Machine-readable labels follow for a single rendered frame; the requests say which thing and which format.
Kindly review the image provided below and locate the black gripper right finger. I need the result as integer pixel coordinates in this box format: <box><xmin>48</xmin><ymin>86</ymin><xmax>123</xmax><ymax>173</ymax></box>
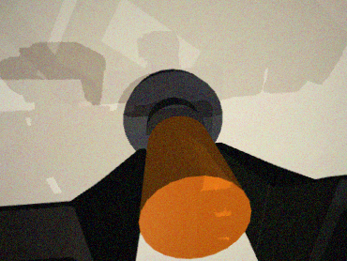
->
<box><xmin>215</xmin><ymin>143</ymin><xmax>347</xmax><ymax>261</ymax></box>

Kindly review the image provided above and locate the orange cylinder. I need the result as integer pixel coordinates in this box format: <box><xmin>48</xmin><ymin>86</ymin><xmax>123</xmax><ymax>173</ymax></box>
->
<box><xmin>139</xmin><ymin>115</ymin><xmax>251</xmax><ymax>259</ymax></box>

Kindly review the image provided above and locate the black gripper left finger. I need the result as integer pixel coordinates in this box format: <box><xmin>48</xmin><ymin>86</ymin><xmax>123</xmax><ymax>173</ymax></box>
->
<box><xmin>0</xmin><ymin>148</ymin><xmax>146</xmax><ymax>261</ymax></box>

